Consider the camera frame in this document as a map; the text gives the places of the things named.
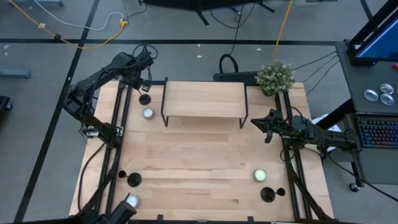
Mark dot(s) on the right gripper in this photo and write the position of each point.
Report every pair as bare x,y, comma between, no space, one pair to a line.
280,124

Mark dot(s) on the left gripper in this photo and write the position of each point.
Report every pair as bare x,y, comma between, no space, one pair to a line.
143,76

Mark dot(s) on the black candlestick holder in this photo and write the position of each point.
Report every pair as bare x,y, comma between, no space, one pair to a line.
267,194
145,99
134,180

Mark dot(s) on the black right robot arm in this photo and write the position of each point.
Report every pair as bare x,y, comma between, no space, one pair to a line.
335,138

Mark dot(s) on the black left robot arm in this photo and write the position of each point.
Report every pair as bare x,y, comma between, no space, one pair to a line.
122,60

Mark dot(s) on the small potted green plant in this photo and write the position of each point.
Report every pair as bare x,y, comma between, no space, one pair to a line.
275,77

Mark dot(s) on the black power strip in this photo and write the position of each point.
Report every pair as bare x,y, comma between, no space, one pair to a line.
233,77

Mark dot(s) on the white paper sheet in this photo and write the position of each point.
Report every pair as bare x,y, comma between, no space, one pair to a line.
333,128

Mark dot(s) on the black board stand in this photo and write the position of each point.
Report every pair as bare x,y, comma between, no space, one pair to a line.
199,3

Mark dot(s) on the small black floor object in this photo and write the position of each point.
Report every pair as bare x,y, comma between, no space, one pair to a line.
57,36

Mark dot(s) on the grey side desk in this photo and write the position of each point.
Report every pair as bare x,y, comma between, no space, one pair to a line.
360,81

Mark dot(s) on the black caster wheel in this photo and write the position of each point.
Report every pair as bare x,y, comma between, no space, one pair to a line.
354,187

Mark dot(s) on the beige tape piece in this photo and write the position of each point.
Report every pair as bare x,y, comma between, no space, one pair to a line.
41,25

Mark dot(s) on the backlit computer keyboard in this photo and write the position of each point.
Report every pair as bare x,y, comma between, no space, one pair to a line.
379,132

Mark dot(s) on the grey keyboard cart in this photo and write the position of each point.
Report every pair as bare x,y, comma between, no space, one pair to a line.
379,165

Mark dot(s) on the grey floor bar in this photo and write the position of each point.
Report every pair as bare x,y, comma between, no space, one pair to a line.
14,73

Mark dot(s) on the black computer monitor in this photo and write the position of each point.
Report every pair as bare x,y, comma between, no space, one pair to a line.
382,43

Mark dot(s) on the wooden shelf riser black frame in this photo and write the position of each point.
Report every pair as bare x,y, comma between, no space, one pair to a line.
202,99

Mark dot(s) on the black aluminium frame rails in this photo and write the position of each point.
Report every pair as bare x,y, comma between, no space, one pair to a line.
293,186
115,174

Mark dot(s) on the silver arm base bracket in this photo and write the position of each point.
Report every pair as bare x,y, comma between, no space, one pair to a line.
90,133

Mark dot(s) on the black table edge bracket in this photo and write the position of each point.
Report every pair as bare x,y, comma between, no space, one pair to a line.
160,218
250,219

